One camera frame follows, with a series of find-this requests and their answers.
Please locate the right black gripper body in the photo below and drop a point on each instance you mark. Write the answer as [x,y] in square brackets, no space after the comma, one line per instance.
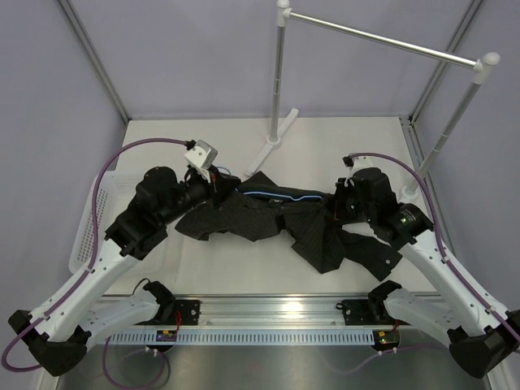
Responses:
[347,206]

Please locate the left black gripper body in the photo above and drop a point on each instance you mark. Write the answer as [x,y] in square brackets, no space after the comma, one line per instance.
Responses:
[214,181]

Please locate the blue wire hanger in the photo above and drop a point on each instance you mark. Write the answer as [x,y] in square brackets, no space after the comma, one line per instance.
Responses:
[282,194]

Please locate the black pinstripe shirt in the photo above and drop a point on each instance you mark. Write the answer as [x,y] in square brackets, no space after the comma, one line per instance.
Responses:
[317,237]

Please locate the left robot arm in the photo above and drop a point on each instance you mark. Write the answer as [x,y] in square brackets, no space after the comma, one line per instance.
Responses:
[61,331]

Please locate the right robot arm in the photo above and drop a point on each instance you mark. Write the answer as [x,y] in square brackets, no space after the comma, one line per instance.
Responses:
[479,331]

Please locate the white plastic basket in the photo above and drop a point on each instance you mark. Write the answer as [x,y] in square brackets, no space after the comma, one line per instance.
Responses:
[116,190]

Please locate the metal clothes rack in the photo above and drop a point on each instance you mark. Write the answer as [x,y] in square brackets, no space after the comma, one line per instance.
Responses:
[482,68]

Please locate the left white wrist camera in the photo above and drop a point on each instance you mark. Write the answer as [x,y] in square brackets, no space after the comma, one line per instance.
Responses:
[200,156]

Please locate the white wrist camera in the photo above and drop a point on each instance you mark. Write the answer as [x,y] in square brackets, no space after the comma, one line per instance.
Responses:
[200,156]
[357,162]

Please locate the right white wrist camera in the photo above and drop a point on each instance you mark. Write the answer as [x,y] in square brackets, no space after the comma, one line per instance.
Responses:
[357,162]

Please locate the right black mount plate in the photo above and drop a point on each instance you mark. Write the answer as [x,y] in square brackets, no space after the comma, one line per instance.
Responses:
[365,312]

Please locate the black mount plate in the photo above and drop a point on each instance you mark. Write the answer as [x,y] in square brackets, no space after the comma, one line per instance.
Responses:
[365,312]
[187,311]

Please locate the aluminium rail base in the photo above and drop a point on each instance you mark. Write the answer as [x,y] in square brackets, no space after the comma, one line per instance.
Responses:
[269,311]

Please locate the white slotted cable duct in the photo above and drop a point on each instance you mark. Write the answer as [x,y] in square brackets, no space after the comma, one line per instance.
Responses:
[213,337]

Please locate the left black mount plate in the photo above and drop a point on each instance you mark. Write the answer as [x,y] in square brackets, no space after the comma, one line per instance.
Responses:
[187,311]

